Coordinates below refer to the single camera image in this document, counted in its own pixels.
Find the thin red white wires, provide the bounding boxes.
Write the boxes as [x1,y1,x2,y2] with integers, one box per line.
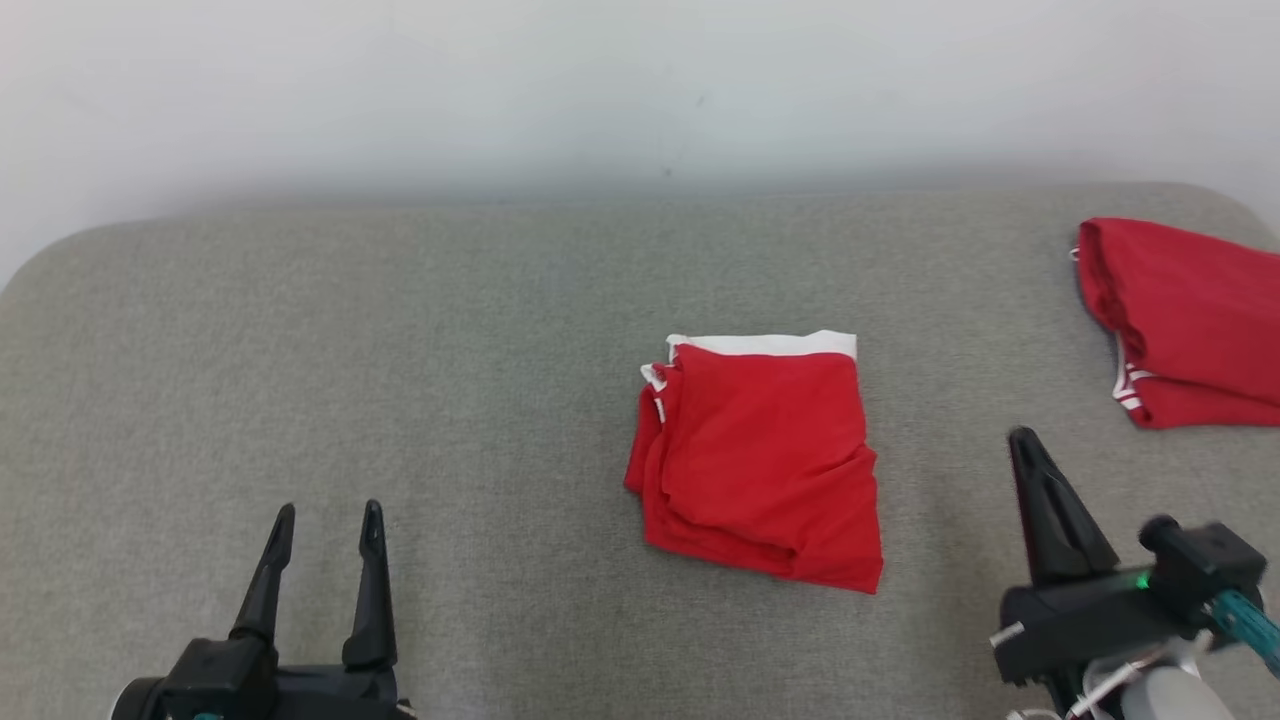
[1005,640,1211,720]

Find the red shorts with white stripe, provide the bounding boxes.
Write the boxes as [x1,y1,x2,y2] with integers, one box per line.
[624,330,884,595]

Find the grey fabric sofa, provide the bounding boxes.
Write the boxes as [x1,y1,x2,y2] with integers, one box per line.
[0,182,1280,720]

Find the red jersey with white sleeves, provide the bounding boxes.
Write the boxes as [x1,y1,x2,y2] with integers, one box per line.
[1072,217,1280,431]

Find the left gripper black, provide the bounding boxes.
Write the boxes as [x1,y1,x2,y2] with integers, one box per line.
[230,499,416,720]

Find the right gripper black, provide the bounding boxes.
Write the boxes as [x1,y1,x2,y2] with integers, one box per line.
[990,427,1207,686]

